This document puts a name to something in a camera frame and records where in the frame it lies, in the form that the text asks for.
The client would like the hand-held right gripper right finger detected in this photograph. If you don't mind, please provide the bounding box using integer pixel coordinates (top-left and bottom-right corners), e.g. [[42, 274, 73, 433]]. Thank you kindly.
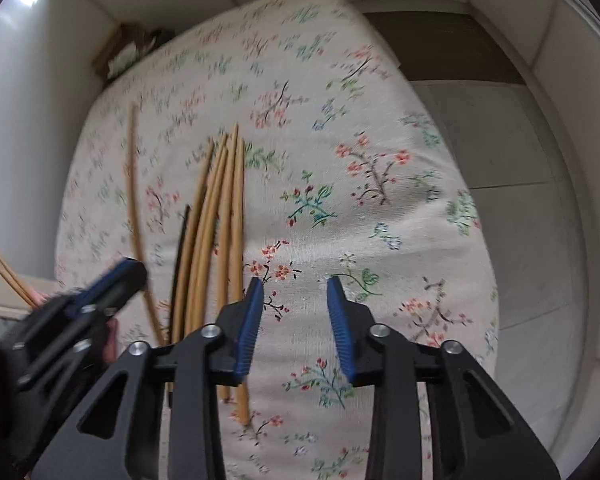
[[327, 275, 561, 480]]

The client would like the black chopstick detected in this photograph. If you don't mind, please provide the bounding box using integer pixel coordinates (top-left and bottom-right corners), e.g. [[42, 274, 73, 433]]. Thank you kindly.
[[167, 204, 192, 348]]

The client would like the bunch of wooden chopsticks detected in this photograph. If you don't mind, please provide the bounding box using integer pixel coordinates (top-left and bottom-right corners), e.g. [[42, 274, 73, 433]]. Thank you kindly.
[[172, 124, 253, 427]]

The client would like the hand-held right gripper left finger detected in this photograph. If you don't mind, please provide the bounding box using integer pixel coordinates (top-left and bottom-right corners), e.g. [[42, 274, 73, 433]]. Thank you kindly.
[[32, 276, 265, 480]]

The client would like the light wooden chopstick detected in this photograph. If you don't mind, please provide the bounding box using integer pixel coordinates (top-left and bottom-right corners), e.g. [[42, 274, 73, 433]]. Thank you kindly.
[[0, 247, 29, 307], [0, 229, 37, 307], [128, 102, 165, 347]]

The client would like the floral tablecloth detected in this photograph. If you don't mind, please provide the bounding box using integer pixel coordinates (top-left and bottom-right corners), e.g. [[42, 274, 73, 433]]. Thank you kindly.
[[55, 0, 501, 480]]

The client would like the brown cardboard box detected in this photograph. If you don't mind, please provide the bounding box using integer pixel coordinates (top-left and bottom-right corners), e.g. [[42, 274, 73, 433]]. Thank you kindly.
[[91, 20, 177, 85]]

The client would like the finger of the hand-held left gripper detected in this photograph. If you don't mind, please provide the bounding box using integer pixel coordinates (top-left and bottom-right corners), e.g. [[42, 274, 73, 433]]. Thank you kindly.
[[15, 312, 112, 396], [10, 257, 149, 356]]

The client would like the white and dark bundle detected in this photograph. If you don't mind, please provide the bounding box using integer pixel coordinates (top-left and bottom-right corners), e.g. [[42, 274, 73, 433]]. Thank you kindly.
[[107, 30, 176, 78]]

